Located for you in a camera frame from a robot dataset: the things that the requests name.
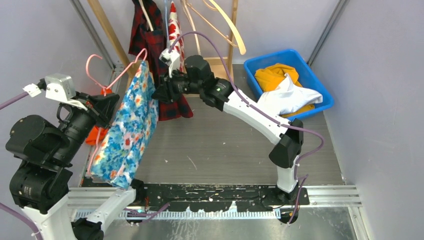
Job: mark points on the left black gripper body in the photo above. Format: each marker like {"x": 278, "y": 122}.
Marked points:
{"x": 77, "y": 124}

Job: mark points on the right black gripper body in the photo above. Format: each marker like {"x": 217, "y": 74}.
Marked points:
{"x": 178, "y": 86}

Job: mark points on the blue floral garment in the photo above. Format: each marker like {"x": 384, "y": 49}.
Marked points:
{"x": 122, "y": 149}

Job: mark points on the beige plastic hanger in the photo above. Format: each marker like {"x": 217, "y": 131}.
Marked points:
{"x": 186, "y": 11}
{"x": 235, "y": 40}

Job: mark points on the yellow skirt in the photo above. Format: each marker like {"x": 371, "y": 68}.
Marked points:
{"x": 268, "y": 78}

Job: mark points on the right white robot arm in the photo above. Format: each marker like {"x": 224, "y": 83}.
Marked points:
{"x": 223, "y": 95}

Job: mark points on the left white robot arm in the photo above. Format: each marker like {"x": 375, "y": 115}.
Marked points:
{"x": 40, "y": 184}

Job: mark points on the beige hanger under plaid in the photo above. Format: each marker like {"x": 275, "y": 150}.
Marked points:
{"x": 144, "y": 5}

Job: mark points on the orange cloth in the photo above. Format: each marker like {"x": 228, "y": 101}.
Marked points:
{"x": 96, "y": 135}

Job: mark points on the red white floral garment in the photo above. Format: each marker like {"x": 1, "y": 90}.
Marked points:
{"x": 174, "y": 31}

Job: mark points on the wooden clothes rack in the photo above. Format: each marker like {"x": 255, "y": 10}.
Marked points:
{"x": 198, "y": 63}

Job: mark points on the red black plaid dress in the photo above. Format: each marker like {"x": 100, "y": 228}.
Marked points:
{"x": 155, "y": 42}

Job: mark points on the blue plastic bin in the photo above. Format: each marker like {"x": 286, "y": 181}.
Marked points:
{"x": 307, "y": 78}

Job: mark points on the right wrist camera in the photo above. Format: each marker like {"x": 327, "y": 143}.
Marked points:
{"x": 171, "y": 58}

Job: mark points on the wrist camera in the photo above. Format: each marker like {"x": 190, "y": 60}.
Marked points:
{"x": 171, "y": 58}
{"x": 58, "y": 87}

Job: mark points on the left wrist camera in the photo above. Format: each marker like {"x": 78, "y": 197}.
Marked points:
{"x": 58, "y": 87}

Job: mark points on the blue wire hanger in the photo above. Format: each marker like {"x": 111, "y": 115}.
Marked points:
{"x": 166, "y": 20}

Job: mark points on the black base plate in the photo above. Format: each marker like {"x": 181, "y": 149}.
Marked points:
{"x": 216, "y": 197}

